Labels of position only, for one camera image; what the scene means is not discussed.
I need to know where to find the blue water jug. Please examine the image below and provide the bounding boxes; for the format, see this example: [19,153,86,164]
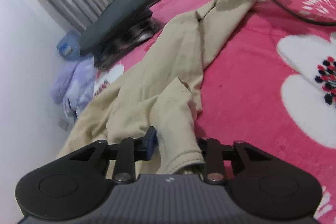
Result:
[56,30,93,61]

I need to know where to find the dark grey folded garment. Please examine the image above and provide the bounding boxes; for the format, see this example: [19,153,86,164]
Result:
[79,0,155,56]

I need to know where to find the plaid folded garment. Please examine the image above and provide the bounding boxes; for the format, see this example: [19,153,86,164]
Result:
[92,9,164,71]

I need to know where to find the lavender puffer jacket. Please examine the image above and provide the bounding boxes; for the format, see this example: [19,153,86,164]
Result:
[51,58,97,124]

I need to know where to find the pink floral bed blanket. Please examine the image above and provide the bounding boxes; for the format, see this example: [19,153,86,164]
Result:
[93,0,336,224]

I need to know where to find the beige trousers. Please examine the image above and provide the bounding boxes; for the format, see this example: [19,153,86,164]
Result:
[59,0,258,174]

